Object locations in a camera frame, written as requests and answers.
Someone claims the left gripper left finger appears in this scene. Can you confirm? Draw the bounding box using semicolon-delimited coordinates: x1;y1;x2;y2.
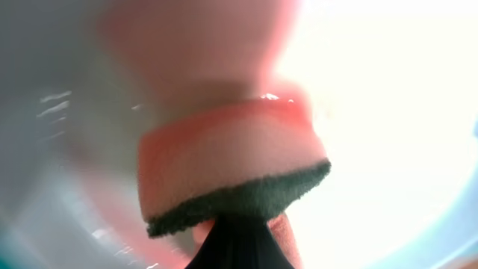
186;216;238;269

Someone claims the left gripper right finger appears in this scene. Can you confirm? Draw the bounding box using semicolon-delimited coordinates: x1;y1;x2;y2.
238;216;294;269

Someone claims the green and orange sponge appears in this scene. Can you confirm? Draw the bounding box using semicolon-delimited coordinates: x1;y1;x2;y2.
137;93;332;269

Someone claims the light blue plate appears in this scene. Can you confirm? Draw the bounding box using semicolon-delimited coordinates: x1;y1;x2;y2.
1;1;477;268

